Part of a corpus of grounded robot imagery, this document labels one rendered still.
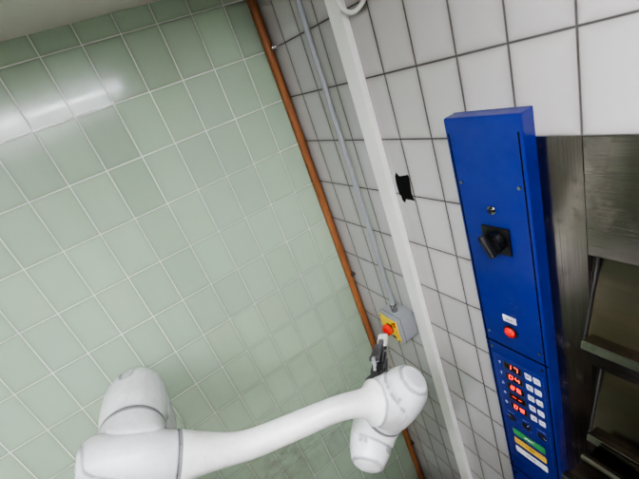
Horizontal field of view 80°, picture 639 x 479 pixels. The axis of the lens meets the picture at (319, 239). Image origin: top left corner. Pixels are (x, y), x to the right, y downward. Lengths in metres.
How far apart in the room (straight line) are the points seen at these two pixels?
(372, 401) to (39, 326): 0.92
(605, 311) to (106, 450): 0.93
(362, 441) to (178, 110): 1.02
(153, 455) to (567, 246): 0.85
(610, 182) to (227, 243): 1.02
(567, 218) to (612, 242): 0.07
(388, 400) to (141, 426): 0.51
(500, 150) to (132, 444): 0.86
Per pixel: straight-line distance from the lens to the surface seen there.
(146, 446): 0.89
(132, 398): 0.97
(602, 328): 0.85
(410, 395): 0.91
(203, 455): 0.91
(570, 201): 0.75
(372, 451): 1.03
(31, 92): 1.23
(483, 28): 0.74
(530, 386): 1.08
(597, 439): 1.05
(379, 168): 1.03
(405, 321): 1.32
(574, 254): 0.80
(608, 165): 0.70
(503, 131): 0.72
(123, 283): 1.28
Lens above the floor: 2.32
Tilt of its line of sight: 24 degrees down
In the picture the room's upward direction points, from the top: 21 degrees counter-clockwise
